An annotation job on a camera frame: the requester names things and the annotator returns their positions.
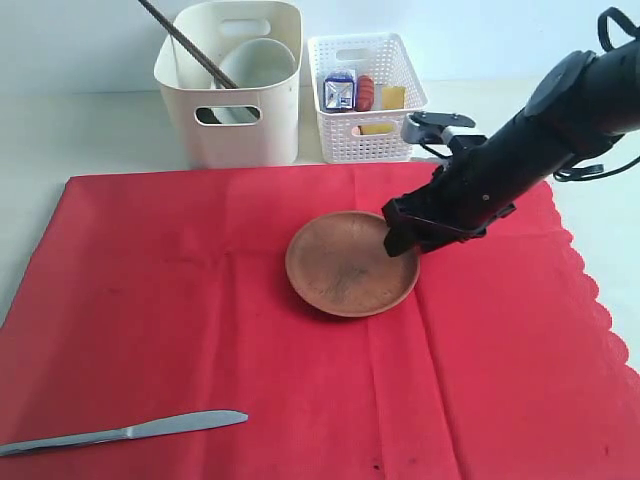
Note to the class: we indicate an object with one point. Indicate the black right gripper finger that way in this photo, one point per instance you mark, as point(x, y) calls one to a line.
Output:
point(407, 227)
point(434, 239)

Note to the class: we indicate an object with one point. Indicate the white perforated plastic basket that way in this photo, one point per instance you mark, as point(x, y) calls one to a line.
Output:
point(384, 58)

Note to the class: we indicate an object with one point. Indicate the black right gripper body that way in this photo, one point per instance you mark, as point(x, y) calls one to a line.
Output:
point(483, 176)

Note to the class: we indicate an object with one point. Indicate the yellow cake wedge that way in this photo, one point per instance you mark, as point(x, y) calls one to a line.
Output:
point(392, 98)

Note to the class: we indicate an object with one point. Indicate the red sausage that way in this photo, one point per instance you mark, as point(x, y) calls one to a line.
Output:
point(365, 93)

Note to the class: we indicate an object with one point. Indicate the small milk carton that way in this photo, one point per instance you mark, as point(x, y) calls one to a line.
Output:
point(339, 91)

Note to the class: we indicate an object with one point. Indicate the red tablecloth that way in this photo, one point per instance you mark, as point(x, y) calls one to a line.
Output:
point(152, 295)

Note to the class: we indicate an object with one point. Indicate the round wooden plate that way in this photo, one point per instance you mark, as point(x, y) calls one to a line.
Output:
point(337, 263)

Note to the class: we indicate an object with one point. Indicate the cream plastic storage bin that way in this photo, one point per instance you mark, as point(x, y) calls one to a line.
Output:
point(216, 28)

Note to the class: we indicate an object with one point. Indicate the silver table knife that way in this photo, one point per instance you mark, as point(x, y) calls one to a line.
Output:
point(176, 424)

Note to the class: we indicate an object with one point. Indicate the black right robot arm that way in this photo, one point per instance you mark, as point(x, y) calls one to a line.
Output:
point(579, 111)

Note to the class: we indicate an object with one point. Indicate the white ceramic bowl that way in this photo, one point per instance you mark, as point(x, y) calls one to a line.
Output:
point(256, 63)

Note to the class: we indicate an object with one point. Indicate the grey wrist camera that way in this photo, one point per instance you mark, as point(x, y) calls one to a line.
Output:
point(423, 127)

